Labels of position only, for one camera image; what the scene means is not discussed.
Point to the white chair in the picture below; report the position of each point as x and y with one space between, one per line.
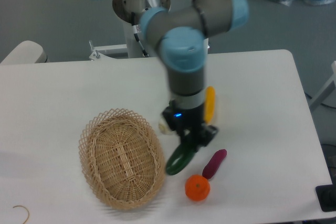
26 52

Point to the orange tangerine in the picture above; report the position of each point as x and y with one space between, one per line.
197 188

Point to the green bok choy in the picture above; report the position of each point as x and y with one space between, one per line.
163 127

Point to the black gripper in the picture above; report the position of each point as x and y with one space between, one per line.
189 124

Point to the yellow squash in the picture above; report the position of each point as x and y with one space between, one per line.
209 105

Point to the tan rubber band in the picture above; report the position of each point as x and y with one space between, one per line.
27 211

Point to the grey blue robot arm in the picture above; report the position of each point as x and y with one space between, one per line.
178 39

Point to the white table leg frame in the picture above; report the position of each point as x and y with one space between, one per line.
323 92

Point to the purple sweet potato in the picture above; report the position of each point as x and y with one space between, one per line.
214 163

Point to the woven wicker basket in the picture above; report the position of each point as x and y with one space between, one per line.
122 159

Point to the black device at edge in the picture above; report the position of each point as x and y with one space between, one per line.
326 197

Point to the green cucumber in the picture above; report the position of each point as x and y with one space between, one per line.
180 158

